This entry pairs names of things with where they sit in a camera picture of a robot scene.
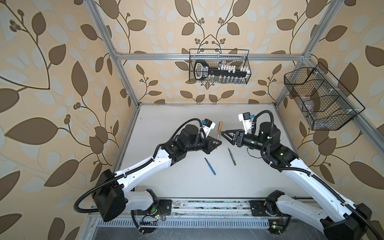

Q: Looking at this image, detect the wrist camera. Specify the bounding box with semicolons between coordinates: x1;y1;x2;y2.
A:
202;119;216;137
238;112;255;134

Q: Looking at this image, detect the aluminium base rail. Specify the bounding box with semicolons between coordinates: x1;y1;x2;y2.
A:
88;198;327;230

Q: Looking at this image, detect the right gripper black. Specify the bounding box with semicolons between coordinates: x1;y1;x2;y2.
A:
221;128;269;154

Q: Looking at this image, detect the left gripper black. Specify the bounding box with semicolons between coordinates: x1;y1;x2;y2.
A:
184;133;223;155

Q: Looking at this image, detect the wire basket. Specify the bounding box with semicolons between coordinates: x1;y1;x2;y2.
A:
284;63;366;131
189;48;252;85

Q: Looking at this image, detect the green pen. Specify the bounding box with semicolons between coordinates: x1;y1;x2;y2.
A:
228;148;237;166

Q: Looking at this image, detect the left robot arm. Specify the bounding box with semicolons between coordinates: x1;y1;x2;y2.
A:
74;118;222;222

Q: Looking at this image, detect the aluminium frame back bar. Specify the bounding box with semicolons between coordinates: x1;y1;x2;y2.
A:
115;52;307;61

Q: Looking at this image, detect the back wire basket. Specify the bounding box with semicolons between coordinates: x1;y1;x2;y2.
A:
189;48;252;85

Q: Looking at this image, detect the blue pen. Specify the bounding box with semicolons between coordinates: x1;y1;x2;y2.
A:
204;158;217;176

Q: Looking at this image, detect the black tool in basket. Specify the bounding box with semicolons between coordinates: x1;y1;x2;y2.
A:
192;60;251;81

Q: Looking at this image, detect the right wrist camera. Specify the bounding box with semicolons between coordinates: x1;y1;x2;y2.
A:
238;112;255;134

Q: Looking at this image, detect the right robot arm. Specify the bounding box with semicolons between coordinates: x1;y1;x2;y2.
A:
221;110;383;240

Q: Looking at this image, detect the right wire basket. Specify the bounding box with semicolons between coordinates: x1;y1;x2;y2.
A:
284;63;366;131

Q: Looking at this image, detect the brown pen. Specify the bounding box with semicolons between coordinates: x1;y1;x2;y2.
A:
217;121;223;140

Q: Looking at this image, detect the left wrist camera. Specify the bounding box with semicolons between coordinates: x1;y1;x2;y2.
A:
202;119;216;137

